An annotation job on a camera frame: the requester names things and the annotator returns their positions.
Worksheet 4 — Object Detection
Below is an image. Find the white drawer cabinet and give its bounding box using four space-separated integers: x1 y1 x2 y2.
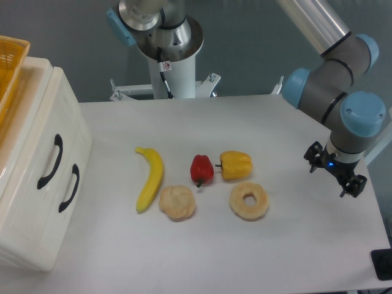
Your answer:
1 57 93 271

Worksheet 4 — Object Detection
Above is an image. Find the red bell pepper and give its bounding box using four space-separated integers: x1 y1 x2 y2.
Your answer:
190 154 214 188

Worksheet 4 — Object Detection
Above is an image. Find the black drawer handle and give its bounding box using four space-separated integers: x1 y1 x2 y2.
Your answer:
58 164 80 213
37 134 64 190

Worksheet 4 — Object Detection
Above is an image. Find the black lower drawer handle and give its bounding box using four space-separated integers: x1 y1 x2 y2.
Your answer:
58 164 80 213

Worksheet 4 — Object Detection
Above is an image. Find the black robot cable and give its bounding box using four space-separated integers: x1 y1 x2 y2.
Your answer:
156 47 175 99

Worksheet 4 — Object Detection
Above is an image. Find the yellow banana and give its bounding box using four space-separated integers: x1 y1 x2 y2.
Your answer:
135 147 164 214

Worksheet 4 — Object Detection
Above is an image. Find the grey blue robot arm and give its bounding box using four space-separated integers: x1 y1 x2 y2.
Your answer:
106 1 386 197

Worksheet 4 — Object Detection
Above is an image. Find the black top drawer handle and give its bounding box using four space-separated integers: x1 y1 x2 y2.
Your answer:
37 134 64 190

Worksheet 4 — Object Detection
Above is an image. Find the braided round bread roll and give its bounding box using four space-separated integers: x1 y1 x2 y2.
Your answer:
159 185 196 219

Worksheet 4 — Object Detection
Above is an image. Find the ring shaped bagel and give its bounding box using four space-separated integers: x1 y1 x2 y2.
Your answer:
229 181 270 221

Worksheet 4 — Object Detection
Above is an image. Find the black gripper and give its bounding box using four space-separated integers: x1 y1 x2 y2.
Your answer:
304 141 368 198

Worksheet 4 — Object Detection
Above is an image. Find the yellow woven basket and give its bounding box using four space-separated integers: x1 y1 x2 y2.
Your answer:
1 36 31 124

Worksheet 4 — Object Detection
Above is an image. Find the black device at table edge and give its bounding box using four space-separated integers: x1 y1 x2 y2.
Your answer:
371 249 392 281

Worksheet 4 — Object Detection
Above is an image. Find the yellow bell pepper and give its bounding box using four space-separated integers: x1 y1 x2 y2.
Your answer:
215 151 253 181

